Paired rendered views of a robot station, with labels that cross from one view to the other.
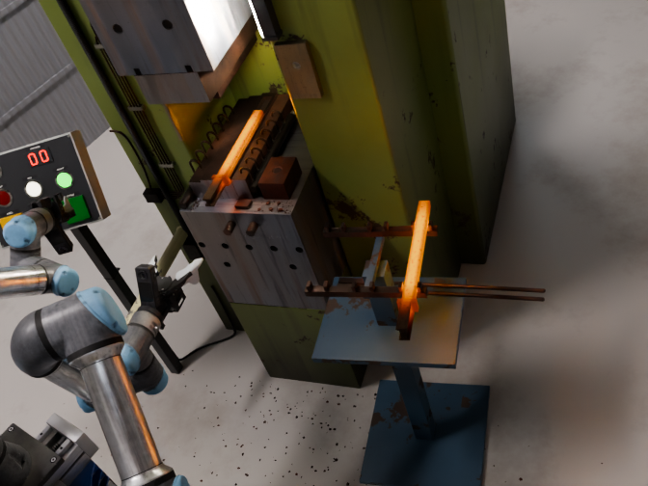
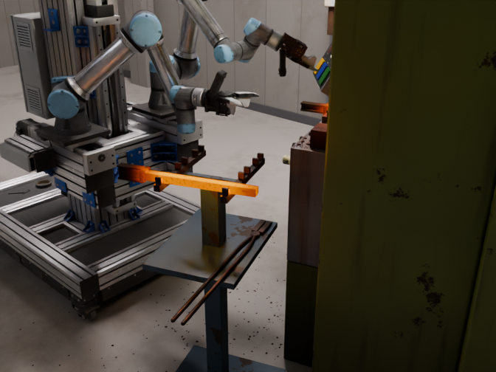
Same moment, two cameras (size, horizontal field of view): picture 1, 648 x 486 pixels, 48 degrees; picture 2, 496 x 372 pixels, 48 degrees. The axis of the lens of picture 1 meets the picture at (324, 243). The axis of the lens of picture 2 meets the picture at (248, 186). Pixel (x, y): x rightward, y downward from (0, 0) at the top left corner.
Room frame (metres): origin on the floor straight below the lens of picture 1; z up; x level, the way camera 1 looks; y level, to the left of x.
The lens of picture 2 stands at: (1.25, -1.66, 1.57)
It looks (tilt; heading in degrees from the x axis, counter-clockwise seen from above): 24 degrees down; 83
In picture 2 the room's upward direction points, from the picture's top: straight up
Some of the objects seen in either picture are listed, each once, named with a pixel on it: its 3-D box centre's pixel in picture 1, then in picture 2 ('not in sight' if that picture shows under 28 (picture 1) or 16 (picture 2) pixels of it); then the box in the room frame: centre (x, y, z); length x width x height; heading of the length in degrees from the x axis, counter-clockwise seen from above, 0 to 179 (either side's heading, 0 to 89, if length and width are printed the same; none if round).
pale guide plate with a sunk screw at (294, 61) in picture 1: (299, 69); not in sight; (1.72, -0.10, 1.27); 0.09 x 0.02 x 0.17; 58
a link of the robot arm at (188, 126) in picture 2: (142, 375); (185, 118); (1.25, 0.55, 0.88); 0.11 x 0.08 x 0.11; 94
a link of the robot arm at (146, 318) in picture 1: (146, 324); (201, 97); (1.32, 0.49, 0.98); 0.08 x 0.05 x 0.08; 58
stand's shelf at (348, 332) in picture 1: (391, 319); (214, 244); (1.32, -0.10, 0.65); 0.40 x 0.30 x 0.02; 62
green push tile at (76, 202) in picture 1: (75, 209); (325, 77); (1.87, 0.67, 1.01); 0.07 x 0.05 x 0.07; 83
